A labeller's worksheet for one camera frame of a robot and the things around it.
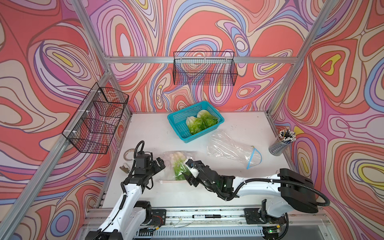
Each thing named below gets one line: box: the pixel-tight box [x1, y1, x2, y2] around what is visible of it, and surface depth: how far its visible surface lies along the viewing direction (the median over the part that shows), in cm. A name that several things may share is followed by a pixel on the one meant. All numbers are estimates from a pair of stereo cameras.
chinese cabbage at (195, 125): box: [186, 116, 207, 135], surface depth 103 cm
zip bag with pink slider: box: [157, 150, 198, 182], surface depth 88 cm
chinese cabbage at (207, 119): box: [197, 110, 219, 129], surface depth 104 cm
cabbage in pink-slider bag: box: [169, 151, 190, 181], surface depth 87 cm
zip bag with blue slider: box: [207, 130, 263, 170], surface depth 95 cm
